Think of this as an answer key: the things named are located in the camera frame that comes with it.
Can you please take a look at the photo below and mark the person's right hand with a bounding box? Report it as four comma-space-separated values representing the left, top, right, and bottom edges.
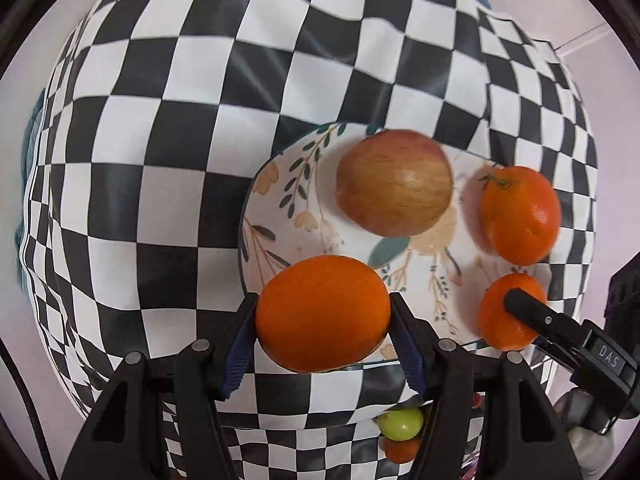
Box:
551, 389, 617, 480

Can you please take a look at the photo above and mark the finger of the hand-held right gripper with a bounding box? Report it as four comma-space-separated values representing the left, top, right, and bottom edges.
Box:
535, 337, 582, 374
502, 287, 592, 357

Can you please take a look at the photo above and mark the large orange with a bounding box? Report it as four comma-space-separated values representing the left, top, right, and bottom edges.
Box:
255, 255, 392, 374

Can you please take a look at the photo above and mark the red yellow apple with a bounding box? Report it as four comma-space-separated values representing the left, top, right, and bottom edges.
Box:
336, 129, 455, 238

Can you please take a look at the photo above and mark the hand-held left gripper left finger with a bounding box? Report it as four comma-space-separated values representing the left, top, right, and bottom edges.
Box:
60, 294, 259, 480

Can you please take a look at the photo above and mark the small green fruit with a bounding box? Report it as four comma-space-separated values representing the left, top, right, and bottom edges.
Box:
376, 407, 425, 442

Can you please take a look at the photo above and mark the black white checkered tablecloth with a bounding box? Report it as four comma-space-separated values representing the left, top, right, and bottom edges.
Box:
19, 0, 599, 480

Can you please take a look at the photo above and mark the floral ceramic plate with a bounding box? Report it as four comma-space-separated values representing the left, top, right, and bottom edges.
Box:
238, 122, 554, 367

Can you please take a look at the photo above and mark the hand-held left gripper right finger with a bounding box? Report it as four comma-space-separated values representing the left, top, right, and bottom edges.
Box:
389, 292, 584, 480

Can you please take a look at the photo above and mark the black cable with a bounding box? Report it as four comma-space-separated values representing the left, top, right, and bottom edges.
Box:
0, 337, 57, 480

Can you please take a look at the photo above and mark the teal cloth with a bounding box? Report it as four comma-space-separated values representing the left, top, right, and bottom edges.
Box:
16, 91, 53, 295

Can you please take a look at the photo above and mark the small red orange fruit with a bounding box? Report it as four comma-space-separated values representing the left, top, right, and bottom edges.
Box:
383, 436, 422, 465

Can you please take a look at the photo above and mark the small tangerine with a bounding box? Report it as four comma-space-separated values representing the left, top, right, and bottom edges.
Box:
477, 273, 549, 352

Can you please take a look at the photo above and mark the tangerine with green stem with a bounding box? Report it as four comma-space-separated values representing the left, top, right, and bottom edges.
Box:
479, 165, 562, 266

